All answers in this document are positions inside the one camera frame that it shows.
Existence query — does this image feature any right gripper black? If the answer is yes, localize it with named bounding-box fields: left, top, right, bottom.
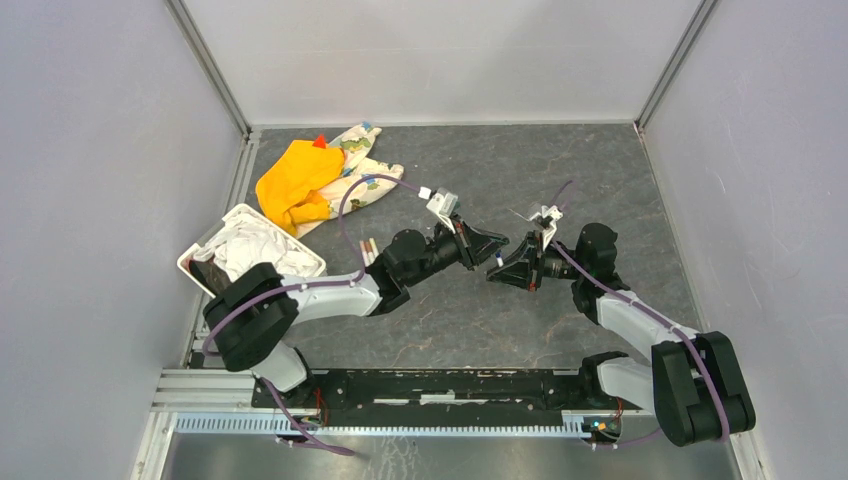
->
left=486, top=229, right=587, bottom=290

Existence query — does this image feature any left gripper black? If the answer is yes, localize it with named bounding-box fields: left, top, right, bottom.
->
left=406, top=216, right=509, bottom=290

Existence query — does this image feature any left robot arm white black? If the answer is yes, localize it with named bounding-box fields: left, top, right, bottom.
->
left=203, top=215, right=509, bottom=408

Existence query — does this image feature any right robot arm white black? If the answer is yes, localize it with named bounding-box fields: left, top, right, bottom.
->
left=487, top=223, right=757, bottom=446

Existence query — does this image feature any yellow orange cloth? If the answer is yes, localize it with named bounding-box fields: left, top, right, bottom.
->
left=255, top=136, right=345, bottom=236

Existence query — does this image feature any white laundry basket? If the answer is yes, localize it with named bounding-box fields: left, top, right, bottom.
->
left=177, top=203, right=326, bottom=296

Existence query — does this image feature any black garment in basket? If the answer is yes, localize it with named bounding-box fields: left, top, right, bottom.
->
left=188, top=260, right=232, bottom=297

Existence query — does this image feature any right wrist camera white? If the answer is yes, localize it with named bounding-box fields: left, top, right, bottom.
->
left=528, top=204, right=563, bottom=250

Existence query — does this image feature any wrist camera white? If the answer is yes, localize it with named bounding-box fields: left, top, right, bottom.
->
left=426, top=188, right=459, bottom=233
left=528, top=204, right=563, bottom=250

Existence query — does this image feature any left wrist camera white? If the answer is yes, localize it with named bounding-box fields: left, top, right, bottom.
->
left=426, top=188, right=459, bottom=233

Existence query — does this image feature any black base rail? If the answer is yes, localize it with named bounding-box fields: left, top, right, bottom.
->
left=281, top=368, right=638, bottom=428

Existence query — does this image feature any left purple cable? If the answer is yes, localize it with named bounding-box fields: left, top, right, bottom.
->
left=201, top=174, right=432, bottom=457

